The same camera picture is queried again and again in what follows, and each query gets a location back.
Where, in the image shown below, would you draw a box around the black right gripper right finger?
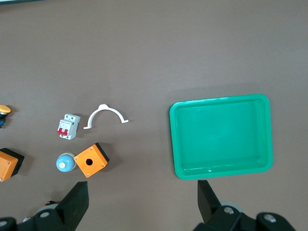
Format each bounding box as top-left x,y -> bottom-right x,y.
192,180 -> 297,231

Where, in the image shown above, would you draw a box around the small white pipe clamp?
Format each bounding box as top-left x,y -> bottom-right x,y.
83,103 -> 129,130

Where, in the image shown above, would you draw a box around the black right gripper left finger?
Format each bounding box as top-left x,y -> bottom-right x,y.
0,181 -> 90,231

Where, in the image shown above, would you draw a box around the green plastic tray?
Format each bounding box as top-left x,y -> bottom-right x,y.
169,93 -> 273,180

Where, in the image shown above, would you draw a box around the white circuit breaker red switches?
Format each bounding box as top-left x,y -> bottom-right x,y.
57,113 -> 81,141

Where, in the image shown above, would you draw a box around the blue dome buzzer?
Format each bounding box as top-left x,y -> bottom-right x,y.
56,153 -> 77,173

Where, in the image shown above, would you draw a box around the orange button box with hole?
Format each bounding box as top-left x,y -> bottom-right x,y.
73,142 -> 110,178
0,148 -> 25,182

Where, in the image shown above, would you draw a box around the yellow mushroom push button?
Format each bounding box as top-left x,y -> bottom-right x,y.
0,104 -> 12,128

